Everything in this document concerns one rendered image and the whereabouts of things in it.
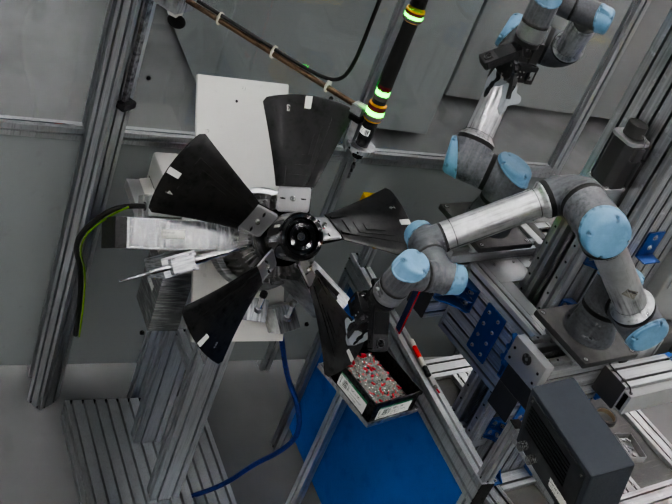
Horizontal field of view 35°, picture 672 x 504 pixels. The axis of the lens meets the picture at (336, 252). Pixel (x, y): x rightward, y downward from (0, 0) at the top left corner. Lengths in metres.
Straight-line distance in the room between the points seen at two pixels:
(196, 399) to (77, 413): 0.61
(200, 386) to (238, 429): 0.77
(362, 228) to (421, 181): 1.00
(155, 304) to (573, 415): 1.23
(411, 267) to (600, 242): 0.45
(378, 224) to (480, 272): 0.62
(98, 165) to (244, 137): 0.45
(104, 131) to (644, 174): 1.49
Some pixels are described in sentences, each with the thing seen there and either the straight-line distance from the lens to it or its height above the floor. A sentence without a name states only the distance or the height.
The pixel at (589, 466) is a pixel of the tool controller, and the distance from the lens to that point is 2.29.
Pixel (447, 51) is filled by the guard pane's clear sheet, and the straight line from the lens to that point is 3.39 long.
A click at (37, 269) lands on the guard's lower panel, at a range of 3.41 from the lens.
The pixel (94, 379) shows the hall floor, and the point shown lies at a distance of 3.76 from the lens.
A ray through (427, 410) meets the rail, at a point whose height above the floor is 0.82.
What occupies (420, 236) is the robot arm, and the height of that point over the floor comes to 1.32.
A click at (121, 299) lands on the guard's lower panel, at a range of 3.56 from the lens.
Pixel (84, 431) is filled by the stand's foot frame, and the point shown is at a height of 0.08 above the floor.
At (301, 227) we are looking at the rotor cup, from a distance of 2.54.
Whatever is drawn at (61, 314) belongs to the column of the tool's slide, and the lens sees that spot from 3.33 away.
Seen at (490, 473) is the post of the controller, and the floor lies 0.89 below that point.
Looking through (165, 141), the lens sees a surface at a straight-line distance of 3.20.
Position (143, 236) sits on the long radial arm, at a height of 1.11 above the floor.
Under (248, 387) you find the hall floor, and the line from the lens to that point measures 3.91.
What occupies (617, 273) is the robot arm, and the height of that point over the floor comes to 1.38.
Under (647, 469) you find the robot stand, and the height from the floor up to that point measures 0.21.
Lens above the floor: 2.61
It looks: 33 degrees down
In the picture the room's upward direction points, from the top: 22 degrees clockwise
